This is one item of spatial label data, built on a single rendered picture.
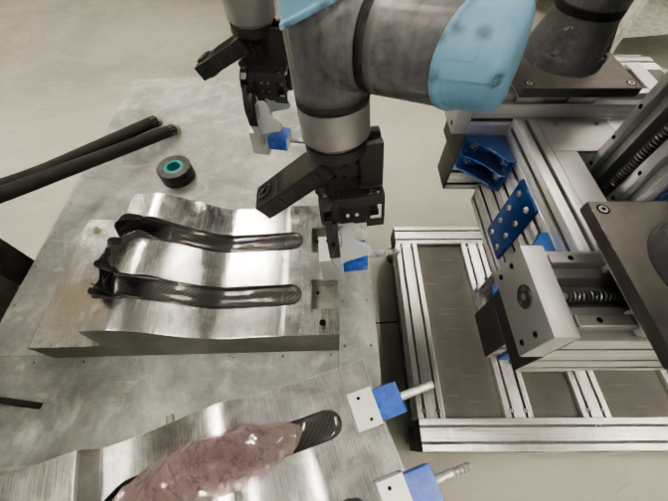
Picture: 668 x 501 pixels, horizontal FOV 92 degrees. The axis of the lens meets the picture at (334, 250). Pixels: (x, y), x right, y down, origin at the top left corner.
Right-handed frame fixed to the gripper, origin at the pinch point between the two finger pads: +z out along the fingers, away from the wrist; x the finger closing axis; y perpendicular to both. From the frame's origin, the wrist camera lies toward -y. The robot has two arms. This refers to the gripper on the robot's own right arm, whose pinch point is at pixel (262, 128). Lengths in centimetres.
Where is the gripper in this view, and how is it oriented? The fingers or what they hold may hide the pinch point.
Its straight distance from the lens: 72.9
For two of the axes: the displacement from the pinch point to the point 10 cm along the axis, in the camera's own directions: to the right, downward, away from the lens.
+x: 1.6, -8.3, 5.3
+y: 9.9, 1.3, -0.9
